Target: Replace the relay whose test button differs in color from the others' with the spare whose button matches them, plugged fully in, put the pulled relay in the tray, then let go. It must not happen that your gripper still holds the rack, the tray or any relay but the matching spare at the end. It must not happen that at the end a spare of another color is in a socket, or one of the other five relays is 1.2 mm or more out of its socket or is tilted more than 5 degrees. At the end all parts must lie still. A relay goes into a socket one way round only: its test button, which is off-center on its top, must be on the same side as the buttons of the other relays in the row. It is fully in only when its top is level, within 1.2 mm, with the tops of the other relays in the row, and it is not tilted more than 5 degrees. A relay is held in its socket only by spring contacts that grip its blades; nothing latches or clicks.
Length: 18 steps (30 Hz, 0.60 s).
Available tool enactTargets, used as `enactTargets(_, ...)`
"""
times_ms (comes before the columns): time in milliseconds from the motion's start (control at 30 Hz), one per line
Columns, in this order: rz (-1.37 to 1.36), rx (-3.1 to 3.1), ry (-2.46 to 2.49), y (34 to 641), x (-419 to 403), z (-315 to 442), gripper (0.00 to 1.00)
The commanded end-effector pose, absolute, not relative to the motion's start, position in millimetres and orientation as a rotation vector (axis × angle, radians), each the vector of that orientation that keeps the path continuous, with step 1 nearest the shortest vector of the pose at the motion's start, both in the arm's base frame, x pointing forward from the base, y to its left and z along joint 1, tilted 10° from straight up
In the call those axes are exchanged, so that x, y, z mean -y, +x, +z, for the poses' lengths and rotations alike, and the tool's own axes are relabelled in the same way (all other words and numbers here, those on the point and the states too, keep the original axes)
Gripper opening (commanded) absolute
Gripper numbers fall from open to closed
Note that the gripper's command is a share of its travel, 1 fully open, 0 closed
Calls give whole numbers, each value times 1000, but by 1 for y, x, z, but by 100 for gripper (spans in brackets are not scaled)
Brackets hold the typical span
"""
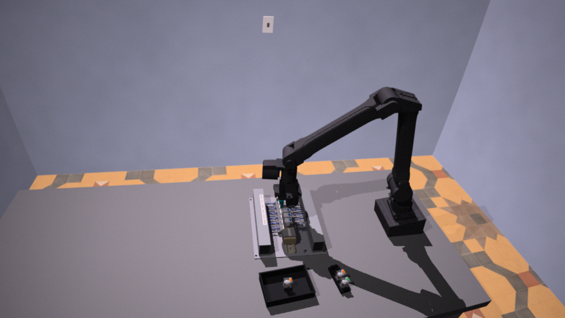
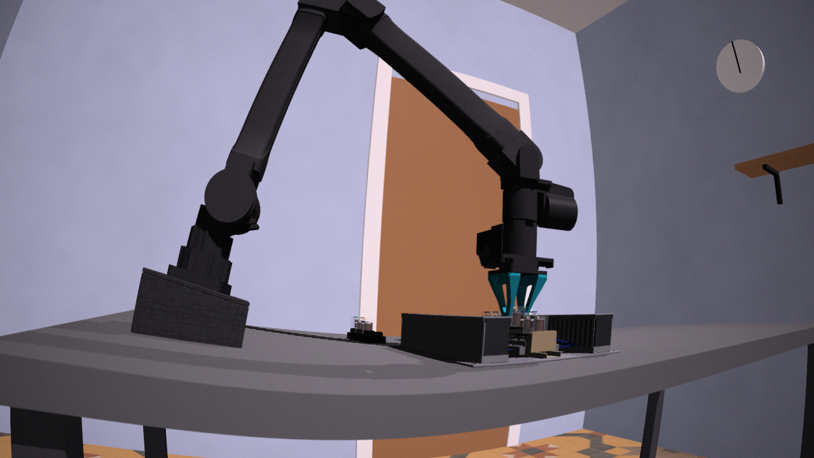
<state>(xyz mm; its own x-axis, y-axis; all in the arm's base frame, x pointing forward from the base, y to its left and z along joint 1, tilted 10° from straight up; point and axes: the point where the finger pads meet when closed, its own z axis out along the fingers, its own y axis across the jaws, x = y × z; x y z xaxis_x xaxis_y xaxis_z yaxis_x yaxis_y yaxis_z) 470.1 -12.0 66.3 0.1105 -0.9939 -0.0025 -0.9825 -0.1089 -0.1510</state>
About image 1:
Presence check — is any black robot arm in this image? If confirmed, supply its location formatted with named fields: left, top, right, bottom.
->
left=262, top=87, right=422, bottom=221

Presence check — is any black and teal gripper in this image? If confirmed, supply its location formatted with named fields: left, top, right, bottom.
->
left=273, top=179, right=302, bottom=208

